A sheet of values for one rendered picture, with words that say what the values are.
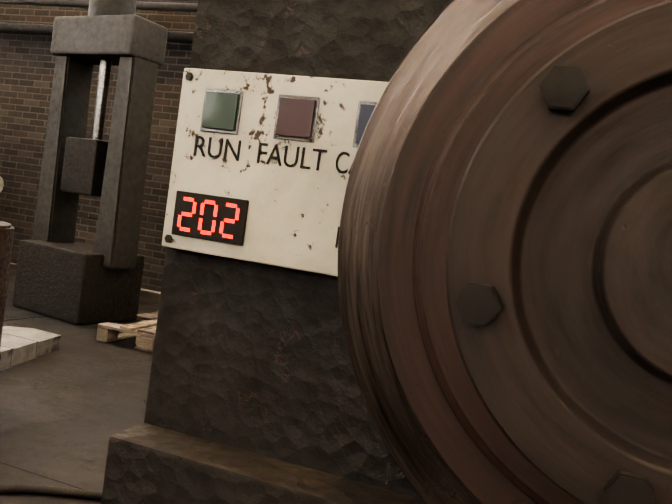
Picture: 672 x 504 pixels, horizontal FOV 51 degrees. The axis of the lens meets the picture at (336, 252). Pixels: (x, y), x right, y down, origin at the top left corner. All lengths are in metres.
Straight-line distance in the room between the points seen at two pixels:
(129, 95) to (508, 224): 5.48
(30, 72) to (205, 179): 8.61
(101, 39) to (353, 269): 5.61
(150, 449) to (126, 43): 5.23
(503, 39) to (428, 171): 0.10
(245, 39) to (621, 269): 0.47
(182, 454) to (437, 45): 0.44
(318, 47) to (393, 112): 0.22
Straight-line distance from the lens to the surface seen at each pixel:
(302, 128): 0.67
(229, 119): 0.70
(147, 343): 5.07
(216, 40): 0.76
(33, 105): 9.19
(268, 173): 0.68
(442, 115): 0.48
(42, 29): 8.87
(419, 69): 0.51
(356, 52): 0.69
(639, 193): 0.39
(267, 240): 0.68
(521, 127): 0.40
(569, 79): 0.40
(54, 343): 4.91
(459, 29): 0.51
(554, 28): 0.46
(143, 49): 5.89
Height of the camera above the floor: 1.12
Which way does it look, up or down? 3 degrees down
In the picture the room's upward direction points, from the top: 8 degrees clockwise
